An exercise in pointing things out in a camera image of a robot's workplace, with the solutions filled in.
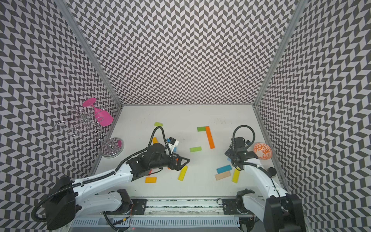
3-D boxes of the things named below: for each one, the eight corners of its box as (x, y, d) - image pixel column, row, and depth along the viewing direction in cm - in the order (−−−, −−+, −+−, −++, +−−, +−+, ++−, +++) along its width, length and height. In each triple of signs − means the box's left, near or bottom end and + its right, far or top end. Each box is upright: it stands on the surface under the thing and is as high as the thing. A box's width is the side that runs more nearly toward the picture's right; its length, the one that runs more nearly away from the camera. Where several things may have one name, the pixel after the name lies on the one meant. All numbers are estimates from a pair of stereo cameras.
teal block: (217, 174, 86) (218, 173, 84) (216, 169, 88) (216, 167, 86) (231, 170, 87) (232, 168, 86) (229, 165, 89) (230, 163, 88)
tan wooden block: (216, 180, 83) (216, 179, 82) (214, 175, 85) (214, 174, 83) (230, 175, 85) (231, 174, 83) (228, 171, 87) (228, 170, 85)
